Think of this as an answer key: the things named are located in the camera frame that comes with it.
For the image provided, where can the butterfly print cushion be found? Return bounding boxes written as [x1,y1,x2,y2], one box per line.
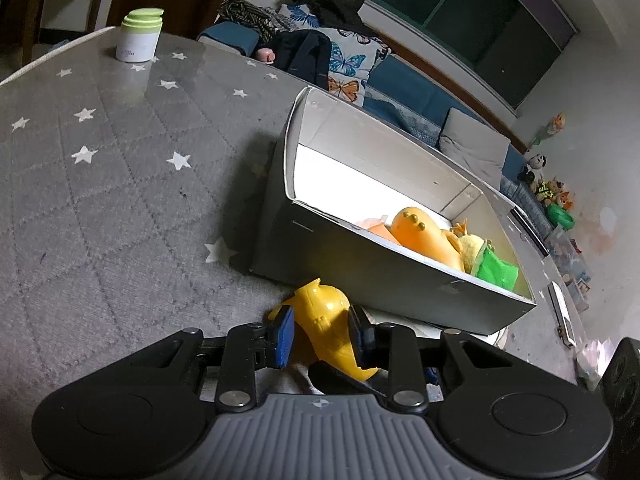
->
[277,4,394,108]

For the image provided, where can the pile of plush toys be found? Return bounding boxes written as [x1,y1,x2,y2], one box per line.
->
[517,112,582,232]

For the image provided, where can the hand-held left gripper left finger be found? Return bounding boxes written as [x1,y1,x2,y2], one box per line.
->
[150,305,297,413]

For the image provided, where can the orange plastic toy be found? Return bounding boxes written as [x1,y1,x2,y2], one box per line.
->
[366,215,402,247]

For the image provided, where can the clear plastic storage box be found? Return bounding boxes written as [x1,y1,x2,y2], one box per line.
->
[547,230,597,307]

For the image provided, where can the yellow plastic toy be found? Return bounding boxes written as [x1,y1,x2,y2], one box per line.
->
[267,278,382,382]

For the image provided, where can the dark jacket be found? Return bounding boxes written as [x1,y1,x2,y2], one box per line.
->
[272,29,334,92]

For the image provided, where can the yellow plush chick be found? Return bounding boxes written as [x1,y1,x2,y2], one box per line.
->
[451,219,489,276]

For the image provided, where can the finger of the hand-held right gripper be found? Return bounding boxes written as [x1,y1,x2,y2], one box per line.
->
[307,362,390,400]

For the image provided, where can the blue sofa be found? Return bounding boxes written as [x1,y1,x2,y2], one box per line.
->
[197,20,557,241]

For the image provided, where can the dark window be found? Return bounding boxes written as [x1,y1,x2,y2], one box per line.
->
[362,0,581,111]

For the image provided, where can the black clothes pile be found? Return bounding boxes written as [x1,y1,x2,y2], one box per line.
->
[292,0,369,31]

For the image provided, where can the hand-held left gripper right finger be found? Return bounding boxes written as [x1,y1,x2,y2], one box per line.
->
[347,305,506,413]

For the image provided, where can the patterned dark cloth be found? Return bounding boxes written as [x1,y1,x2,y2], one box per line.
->
[217,0,282,37]

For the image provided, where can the beige cushion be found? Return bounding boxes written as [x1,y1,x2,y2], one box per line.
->
[439,107,512,192]

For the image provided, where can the orange-yellow plastic dinosaur toy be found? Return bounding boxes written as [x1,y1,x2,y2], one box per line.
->
[389,206,466,273]

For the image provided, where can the green plush toy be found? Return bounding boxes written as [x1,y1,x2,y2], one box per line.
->
[470,246,521,292]

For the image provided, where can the grey star-print tablecloth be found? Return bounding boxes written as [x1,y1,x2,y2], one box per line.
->
[0,27,601,480]

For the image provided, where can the white jar with green lid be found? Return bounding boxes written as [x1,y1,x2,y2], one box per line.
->
[116,7,165,64]

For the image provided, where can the grey cardboard box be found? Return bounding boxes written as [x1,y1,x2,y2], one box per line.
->
[248,86,538,337]

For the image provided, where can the white flat device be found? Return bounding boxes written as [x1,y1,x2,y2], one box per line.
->
[547,280,577,349]

